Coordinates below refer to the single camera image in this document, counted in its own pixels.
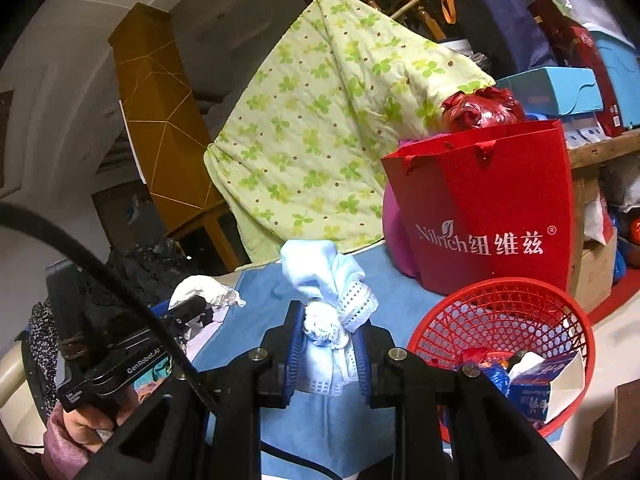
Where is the red plastic mesh basket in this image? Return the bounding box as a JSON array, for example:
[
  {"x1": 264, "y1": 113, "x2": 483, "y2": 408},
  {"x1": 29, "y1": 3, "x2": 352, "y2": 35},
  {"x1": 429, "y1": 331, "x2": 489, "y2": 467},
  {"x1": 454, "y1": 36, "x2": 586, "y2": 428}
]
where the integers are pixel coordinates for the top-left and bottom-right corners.
[{"x1": 408, "y1": 278, "x2": 596, "y2": 437}]

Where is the blue white medicine box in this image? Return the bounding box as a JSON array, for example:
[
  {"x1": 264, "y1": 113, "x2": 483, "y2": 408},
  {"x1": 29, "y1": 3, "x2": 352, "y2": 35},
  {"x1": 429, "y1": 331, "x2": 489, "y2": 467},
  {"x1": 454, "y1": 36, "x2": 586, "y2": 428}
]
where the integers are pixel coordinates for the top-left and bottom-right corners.
[{"x1": 508, "y1": 351, "x2": 585, "y2": 427}]

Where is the left hand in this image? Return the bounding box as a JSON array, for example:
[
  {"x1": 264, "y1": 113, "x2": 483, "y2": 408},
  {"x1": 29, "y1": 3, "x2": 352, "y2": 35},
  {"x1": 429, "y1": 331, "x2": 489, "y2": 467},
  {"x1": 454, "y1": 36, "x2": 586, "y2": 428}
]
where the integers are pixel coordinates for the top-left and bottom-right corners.
[{"x1": 63, "y1": 386, "x2": 139, "y2": 453}]

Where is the brown wooden cabinet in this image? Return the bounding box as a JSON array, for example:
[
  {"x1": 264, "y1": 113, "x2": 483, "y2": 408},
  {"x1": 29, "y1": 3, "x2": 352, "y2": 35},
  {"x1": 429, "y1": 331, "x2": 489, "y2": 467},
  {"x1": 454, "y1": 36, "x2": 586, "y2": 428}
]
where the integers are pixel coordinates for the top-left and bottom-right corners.
[{"x1": 108, "y1": 3, "x2": 241, "y2": 272}]

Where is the magenta pillow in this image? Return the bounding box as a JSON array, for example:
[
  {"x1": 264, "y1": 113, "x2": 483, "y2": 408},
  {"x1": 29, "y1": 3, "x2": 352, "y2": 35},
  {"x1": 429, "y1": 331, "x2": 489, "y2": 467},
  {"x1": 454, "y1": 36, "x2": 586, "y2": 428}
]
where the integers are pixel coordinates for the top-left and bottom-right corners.
[{"x1": 382, "y1": 132, "x2": 449, "y2": 284}]

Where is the white tissue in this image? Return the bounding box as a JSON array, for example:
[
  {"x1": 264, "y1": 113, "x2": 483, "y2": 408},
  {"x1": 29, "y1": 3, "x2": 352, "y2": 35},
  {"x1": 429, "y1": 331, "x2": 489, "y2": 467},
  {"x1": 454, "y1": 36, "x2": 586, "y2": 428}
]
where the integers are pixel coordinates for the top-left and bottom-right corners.
[{"x1": 168, "y1": 275, "x2": 246, "y2": 311}]

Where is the green clover quilt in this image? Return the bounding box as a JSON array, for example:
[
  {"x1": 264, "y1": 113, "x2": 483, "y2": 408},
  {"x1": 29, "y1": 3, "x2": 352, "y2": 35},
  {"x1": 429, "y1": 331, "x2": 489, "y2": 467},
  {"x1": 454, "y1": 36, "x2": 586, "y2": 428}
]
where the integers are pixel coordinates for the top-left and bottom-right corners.
[{"x1": 204, "y1": 0, "x2": 492, "y2": 263}]

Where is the black clothes pile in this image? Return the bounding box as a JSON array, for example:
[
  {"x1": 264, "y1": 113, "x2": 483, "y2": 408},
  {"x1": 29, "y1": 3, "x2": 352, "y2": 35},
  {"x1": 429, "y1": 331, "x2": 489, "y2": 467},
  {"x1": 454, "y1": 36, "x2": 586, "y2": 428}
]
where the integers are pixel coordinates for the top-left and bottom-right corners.
[{"x1": 106, "y1": 238, "x2": 200, "y2": 307}]

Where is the black cable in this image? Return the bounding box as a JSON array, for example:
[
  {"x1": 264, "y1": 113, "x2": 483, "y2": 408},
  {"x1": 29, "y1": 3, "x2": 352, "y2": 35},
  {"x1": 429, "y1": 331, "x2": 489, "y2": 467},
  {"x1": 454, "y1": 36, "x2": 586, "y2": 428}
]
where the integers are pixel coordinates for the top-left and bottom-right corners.
[{"x1": 0, "y1": 201, "x2": 216, "y2": 401}]

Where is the blue plastic bag ball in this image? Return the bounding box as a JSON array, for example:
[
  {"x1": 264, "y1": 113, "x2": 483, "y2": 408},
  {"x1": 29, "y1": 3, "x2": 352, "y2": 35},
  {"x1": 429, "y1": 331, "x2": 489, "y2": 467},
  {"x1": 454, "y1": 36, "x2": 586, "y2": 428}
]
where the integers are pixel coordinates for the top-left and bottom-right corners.
[{"x1": 480, "y1": 361, "x2": 511, "y2": 396}]

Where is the light blue storage box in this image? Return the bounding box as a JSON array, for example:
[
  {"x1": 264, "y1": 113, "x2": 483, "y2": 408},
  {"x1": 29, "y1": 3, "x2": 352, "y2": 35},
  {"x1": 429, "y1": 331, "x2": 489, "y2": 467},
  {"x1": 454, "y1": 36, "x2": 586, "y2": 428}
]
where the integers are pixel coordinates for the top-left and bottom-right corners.
[{"x1": 496, "y1": 66, "x2": 603, "y2": 117}]

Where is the light blue cloth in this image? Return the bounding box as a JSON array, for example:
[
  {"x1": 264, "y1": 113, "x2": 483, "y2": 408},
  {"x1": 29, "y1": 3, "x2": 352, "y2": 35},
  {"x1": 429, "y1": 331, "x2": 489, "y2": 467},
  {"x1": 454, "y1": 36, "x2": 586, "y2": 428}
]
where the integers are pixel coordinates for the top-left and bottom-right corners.
[{"x1": 280, "y1": 240, "x2": 378, "y2": 396}]

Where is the red Nilrich paper bag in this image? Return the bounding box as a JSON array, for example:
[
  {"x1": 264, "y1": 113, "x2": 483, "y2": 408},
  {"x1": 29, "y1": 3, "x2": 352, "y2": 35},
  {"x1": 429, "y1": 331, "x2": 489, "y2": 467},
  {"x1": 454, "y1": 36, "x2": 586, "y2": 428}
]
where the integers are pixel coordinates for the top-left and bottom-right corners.
[{"x1": 382, "y1": 120, "x2": 574, "y2": 296}]

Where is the teal garment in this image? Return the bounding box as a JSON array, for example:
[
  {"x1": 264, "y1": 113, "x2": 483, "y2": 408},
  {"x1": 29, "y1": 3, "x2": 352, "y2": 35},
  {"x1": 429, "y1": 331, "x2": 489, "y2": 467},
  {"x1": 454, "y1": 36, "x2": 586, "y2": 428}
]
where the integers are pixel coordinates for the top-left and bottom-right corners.
[{"x1": 134, "y1": 358, "x2": 172, "y2": 396}]

